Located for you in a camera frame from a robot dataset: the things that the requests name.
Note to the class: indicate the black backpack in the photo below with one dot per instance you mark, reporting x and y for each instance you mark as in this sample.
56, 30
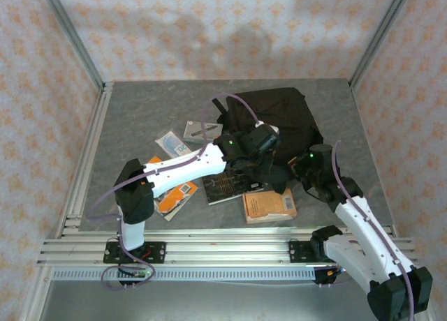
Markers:
279, 111

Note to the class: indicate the black paperback book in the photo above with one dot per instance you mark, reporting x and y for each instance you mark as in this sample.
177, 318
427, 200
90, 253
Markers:
223, 188

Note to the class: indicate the grey CD case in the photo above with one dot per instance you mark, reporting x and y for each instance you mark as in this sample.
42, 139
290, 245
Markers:
193, 134

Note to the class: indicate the tan orange paperback book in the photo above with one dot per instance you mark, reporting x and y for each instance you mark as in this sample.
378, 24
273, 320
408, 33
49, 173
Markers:
269, 206

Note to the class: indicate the clear ruler set pouch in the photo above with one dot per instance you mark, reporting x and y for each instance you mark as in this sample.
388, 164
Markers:
171, 143

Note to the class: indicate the orange magazine book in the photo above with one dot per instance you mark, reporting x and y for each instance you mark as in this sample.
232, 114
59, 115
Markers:
178, 195

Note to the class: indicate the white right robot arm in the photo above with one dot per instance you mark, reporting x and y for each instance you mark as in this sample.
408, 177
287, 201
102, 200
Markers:
363, 213

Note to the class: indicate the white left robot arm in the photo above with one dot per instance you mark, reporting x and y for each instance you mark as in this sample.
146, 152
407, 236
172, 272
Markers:
181, 171

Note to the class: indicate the small green circuit board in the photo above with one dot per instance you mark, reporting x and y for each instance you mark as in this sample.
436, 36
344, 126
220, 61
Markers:
331, 273
139, 273

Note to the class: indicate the grey metal panel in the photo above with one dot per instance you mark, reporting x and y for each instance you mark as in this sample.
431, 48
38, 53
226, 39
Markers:
209, 303

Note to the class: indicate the aluminium side rail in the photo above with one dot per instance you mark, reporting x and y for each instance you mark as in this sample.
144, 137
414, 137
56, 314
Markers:
89, 153
373, 153

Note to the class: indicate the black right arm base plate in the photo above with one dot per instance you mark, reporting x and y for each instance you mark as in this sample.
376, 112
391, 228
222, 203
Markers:
298, 251

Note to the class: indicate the aluminium front rail beam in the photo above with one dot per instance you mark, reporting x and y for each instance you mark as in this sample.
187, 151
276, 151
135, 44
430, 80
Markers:
227, 247

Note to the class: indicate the aluminium frame post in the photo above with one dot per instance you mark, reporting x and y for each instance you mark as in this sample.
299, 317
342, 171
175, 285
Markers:
382, 31
70, 31
33, 300

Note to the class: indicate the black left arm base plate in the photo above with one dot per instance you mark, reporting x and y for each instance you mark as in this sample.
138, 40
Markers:
157, 253

